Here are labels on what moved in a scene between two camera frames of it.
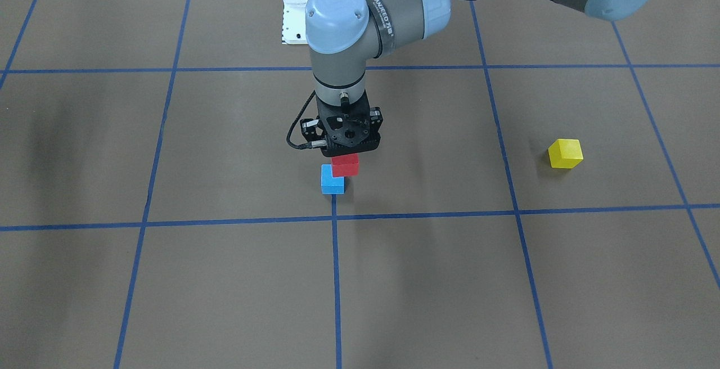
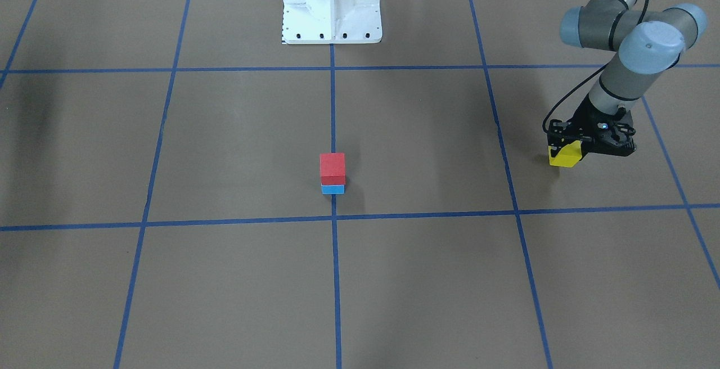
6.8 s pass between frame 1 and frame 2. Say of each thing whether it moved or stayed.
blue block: stayed
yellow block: stayed
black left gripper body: moved
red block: moved
